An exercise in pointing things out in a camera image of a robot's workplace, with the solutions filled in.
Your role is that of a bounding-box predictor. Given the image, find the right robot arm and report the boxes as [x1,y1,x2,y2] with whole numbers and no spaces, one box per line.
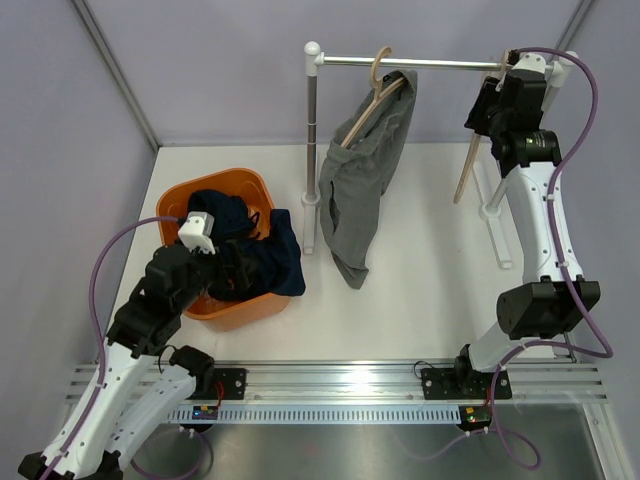
[452,67,601,398]

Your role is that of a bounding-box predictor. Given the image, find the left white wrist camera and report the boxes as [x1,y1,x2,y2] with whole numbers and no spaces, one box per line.
[178,211,215,254]

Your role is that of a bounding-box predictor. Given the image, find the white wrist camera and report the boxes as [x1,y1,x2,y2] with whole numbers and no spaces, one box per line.
[509,52,553,80]
[178,211,215,254]

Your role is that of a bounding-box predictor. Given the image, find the grey cotton shorts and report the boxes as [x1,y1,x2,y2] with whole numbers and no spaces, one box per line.
[319,70,418,289]

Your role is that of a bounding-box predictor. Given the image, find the orange plastic laundry basket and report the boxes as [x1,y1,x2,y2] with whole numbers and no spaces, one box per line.
[155,167,292,333]

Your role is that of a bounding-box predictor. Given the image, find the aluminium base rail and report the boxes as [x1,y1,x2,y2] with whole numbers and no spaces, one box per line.
[64,360,609,407]

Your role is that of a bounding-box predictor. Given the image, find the navy blue mesh shorts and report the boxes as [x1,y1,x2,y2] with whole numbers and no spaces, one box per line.
[187,189,306,299]

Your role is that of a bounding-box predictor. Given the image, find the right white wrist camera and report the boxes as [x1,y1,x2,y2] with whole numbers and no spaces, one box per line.
[509,52,553,80]

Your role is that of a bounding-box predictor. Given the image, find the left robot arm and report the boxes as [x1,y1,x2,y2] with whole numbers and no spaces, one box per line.
[18,240,247,479]

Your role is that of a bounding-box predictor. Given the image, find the white metal clothes rack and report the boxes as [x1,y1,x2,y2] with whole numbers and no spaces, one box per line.
[300,40,579,270]

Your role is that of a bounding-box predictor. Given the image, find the white slotted cable duct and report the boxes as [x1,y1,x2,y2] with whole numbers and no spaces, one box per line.
[167,404,491,425]

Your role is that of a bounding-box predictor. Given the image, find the beige wooden hanger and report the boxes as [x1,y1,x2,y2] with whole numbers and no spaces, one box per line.
[339,46,407,150]
[452,48,516,204]

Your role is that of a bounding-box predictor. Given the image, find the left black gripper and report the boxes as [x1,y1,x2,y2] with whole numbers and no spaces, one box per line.
[174,239,258,313]

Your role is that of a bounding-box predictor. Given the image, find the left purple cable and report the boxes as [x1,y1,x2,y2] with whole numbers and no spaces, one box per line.
[29,215,189,480]

